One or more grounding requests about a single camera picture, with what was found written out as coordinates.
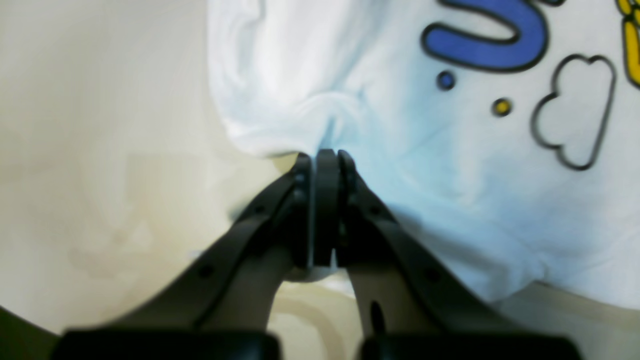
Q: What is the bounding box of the white t-shirt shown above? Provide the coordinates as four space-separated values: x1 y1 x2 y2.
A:
206 0 640 310

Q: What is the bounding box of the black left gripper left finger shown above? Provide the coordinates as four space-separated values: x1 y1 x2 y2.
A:
51 150 329 360

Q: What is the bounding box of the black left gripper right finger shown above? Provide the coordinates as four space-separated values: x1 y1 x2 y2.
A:
325 149 581 360

